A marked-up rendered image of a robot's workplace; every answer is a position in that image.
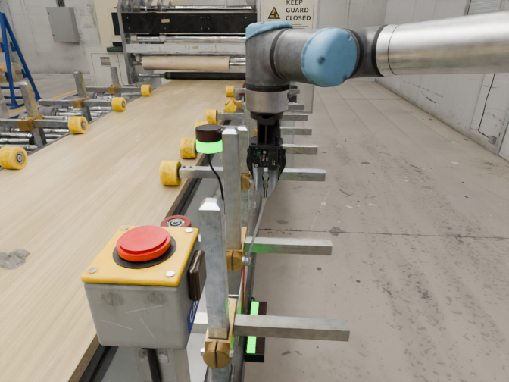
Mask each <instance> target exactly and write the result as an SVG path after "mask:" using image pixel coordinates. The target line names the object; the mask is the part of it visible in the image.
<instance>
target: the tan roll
mask: <svg viewBox="0 0 509 382"><path fill-rule="evenodd" d="M229 58H230V57H229V56H143V57H142V61H133V65H142V67H143V69H144V70H230V66H245V61H230V60H229Z"/></svg>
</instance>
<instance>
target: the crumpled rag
mask: <svg viewBox="0 0 509 382"><path fill-rule="evenodd" d="M29 254H31V253H30V252H28V251H27V250H25V249H15V250H14V251H11V252H9V253H6V252H0V268H3V267H5V268H7V269H15V268H17V267H19V266H20V265H22V264H25V262H26V260H25V259H24V257H25V256H27V255H29Z"/></svg>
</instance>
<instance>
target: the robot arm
mask: <svg viewBox="0 0 509 382"><path fill-rule="evenodd" d="M499 73H509V10H506V11H495V12H489V13H483V14H472V15H467V16H460V17H450V18H444V19H438V20H427V21H421V22H415V23H404V24H399V25H395V24H387V25H381V26H374V27H364V28H333V27H330V28H325V29H294V28H293V25H292V23H291V22H289V21H268V22H260V23H252V24H250V25H248V26H247V28H246V33H245V82H246V88H245V108H246V109H247V110H248V111H250V118H252V119H255V120H257V135H253V137H251V139H250V143H249V146H248V148H247V152H248V155H247V159H246V163H247V166H248V169H249V170H250V172H251V175H252V179H253V181H254V184H255V187H256V190H257V191H258V192H259V193H260V195H261V196H262V197H263V198H265V187H264V178H263V173H264V168H267V172H268V174H269V177H268V179H267V184H268V185H267V190H266V198H268V197H269V196H270V195H271V194H272V192H273V191H274V189H275V188H276V185H277V183H278V181H279V177H280V175H281V173H282V172H283V170H284V168H285V166H286V155H285V153H286V150H285V149H283V138H281V128H280V122H279V120H280V119H282V118H283V112H284V111H286V110H287V109H288V103H289V100H288V98H291V97H292V94H291V93H290V92H289V82H290V81H294V82H299V83H308V84H313V85H315V86H319V87H333V86H338V85H340V84H342V83H344V82H345V81H346V80H347V79H353V78H358V77H390V76H392V75H424V74H499Z"/></svg>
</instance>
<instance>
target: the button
mask: <svg viewBox="0 0 509 382"><path fill-rule="evenodd" d="M170 244H171V240H170V234H169V232H168V231H167V230H165V229H164V228H162V227H158V226H153V225H145V226H140V227H135V228H133V229H131V230H128V231H127V232H126V233H124V234H123V235H122V236H121V237H120V238H119V239H118V241H117V244H116V247H117V253H118V255H119V256H120V257H121V258H123V259H125V260H127V261H134V262H144V261H151V260H153V259H155V258H158V257H159V256H161V255H163V254H164V253H165V252H166V251H167V250H168V249H169V248H170Z"/></svg>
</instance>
